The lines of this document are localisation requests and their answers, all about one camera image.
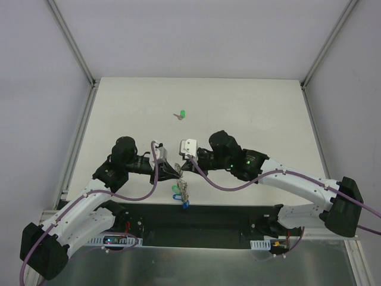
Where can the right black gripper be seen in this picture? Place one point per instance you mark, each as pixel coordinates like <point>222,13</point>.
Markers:
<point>194,162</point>

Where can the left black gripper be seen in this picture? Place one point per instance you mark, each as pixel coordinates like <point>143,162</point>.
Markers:
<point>158,173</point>

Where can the metal key organizer ring disc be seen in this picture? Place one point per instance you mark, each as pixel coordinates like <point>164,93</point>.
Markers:
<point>181,183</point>

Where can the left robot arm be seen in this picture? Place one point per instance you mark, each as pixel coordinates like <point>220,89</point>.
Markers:
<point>47,247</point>

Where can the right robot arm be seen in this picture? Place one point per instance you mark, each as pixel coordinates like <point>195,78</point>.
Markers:
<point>333,204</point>

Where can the blue tag key bunch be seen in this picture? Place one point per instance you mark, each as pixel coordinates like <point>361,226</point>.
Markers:
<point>177,197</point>

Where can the key with green tag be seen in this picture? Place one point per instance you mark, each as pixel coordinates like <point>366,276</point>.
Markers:
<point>181,115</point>

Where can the blue tag with label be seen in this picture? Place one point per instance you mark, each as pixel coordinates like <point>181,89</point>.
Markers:
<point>185,204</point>

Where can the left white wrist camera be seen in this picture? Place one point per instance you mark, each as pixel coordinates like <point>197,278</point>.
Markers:
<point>158,153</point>

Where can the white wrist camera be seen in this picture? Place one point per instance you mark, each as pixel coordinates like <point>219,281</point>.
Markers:
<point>158,153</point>
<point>188,148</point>

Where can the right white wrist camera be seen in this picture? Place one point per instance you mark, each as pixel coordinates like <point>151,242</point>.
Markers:
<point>188,148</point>

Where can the green tag on ring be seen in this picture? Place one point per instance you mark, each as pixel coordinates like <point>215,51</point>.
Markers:
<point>176,189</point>

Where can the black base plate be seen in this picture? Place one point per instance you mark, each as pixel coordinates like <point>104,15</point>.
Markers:
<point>198,226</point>

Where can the left white cable duct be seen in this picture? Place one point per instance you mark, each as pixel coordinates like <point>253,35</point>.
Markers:
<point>111,240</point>

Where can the white cable duct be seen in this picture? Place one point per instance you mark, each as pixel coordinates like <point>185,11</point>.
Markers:
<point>111,240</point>
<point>261,245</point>

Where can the right white cable duct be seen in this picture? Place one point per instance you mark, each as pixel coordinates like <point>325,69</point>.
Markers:
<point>261,245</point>

